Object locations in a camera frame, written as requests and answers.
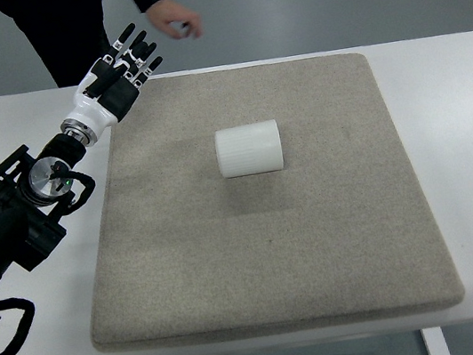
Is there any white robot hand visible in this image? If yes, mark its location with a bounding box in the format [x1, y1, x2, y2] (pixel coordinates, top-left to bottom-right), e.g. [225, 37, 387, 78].
[60, 23, 163, 146]

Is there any white ribbed cup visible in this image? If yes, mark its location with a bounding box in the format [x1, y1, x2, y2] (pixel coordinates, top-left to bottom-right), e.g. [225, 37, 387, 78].
[214, 119, 284, 179]

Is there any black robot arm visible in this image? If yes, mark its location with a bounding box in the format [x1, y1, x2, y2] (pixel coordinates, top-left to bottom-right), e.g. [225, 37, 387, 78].
[0, 24, 162, 280]

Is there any person's bare hand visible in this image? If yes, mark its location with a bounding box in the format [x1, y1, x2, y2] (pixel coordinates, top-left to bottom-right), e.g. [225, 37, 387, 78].
[145, 0, 203, 40]

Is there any person in black clothes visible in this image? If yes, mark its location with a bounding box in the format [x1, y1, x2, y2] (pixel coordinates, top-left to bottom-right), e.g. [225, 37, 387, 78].
[0, 0, 179, 97]

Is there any beige fabric mat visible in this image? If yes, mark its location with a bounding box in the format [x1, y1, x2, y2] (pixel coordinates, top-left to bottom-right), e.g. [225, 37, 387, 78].
[91, 53, 464, 351]

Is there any white table leg right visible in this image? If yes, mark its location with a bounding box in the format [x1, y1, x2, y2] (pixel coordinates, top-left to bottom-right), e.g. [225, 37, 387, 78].
[421, 327, 451, 355]

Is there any black sleeved cable loop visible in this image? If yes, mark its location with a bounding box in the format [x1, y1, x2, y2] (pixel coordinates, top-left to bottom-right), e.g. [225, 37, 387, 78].
[0, 294, 44, 355]

